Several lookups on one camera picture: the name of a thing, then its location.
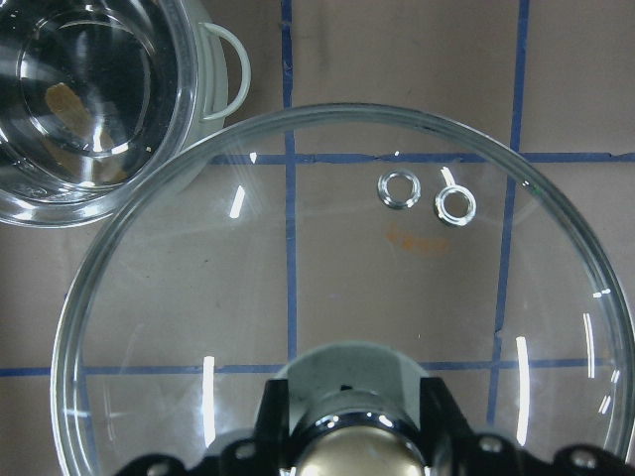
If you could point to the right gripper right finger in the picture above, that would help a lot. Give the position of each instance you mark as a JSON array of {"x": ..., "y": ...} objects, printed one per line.
[{"x": 451, "y": 447}]

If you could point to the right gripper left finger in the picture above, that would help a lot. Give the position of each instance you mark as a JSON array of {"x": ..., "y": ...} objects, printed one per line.
[{"x": 263, "y": 450}]

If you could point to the glass pot lid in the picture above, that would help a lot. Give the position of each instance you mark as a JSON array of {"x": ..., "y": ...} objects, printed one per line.
[{"x": 352, "y": 250}]

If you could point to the pale green steel pot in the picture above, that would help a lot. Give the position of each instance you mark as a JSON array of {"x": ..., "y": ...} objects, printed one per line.
[{"x": 96, "y": 95}]

